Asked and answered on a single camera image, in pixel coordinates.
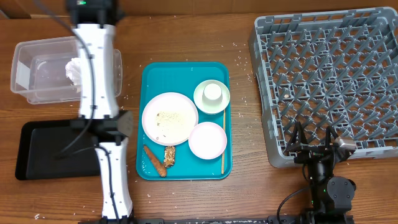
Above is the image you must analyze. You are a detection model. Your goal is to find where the black plastic tray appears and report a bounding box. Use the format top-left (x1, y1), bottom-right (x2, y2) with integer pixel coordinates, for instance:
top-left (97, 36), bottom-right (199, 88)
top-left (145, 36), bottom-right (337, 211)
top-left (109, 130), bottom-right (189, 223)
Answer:
top-left (15, 120), bottom-right (100, 180)

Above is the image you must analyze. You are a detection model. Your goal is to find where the wooden chopstick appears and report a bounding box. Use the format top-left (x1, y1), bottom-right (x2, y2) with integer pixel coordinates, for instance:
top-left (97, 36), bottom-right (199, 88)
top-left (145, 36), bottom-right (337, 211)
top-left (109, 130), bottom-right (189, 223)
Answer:
top-left (221, 110), bottom-right (228, 175)

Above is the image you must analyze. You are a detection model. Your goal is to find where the brown sausage piece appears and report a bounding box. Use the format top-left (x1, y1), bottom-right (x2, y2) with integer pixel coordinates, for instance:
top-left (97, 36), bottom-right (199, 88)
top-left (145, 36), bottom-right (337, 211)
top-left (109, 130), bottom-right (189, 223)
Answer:
top-left (144, 145), bottom-right (167, 177)

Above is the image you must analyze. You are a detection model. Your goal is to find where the light green bowl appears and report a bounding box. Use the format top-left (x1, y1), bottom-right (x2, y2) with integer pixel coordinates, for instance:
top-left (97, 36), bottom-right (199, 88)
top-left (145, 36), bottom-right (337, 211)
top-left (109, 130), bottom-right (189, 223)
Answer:
top-left (193, 80), bottom-right (231, 114)

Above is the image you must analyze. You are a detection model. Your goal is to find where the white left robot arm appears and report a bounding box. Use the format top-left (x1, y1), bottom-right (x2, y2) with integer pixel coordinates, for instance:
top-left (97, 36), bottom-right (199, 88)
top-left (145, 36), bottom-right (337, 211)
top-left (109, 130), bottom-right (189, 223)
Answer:
top-left (66, 0), bottom-right (137, 223)

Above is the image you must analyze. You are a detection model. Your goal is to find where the brown food scrap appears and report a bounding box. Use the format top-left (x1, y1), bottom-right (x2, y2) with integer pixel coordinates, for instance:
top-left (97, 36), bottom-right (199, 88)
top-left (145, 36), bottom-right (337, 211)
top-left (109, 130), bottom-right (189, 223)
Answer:
top-left (163, 146), bottom-right (176, 168)

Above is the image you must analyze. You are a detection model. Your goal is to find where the teal plastic tray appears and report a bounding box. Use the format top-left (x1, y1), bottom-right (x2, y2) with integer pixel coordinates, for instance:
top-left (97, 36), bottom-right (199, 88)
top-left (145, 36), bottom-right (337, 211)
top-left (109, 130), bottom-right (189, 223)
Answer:
top-left (136, 62), bottom-right (233, 180)

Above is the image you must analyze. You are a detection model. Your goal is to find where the grey dishwasher rack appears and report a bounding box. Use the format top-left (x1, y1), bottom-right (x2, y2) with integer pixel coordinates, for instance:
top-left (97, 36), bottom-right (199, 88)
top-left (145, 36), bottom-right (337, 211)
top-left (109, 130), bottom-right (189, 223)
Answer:
top-left (249, 7), bottom-right (397, 168)

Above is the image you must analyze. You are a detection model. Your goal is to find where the large pink plate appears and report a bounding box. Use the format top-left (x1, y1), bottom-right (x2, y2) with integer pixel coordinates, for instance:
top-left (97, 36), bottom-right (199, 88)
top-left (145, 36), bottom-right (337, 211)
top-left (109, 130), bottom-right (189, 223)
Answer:
top-left (141, 92), bottom-right (198, 146)

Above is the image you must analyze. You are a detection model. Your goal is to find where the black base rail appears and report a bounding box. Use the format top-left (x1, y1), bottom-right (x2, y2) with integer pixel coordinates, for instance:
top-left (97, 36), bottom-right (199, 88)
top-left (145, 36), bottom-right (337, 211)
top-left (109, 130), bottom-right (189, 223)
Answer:
top-left (78, 215), bottom-right (355, 224)

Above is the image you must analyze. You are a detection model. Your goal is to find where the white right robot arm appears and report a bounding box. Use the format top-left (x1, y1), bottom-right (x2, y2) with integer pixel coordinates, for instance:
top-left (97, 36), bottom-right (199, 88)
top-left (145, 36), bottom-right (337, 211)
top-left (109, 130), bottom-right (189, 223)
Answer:
top-left (277, 122), bottom-right (356, 224)

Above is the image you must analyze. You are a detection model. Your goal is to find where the clear plastic bin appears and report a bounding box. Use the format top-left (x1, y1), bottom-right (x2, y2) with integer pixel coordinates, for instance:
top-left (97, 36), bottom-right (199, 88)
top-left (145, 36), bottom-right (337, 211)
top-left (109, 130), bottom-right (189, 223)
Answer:
top-left (10, 35), bottom-right (123, 105)

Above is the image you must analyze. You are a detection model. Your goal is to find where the white cup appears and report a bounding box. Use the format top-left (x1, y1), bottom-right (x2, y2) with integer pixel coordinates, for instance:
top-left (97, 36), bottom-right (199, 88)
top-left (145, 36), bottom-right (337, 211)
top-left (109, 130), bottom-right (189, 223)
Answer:
top-left (203, 83), bottom-right (222, 101)

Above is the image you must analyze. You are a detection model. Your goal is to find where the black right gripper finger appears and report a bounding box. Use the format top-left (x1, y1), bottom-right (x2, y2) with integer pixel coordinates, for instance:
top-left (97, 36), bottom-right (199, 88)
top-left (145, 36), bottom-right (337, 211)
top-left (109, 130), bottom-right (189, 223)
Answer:
top-left (286, 121), bottom-right (308, 151)
top-left (325, 126), bottom-right (338, 146)

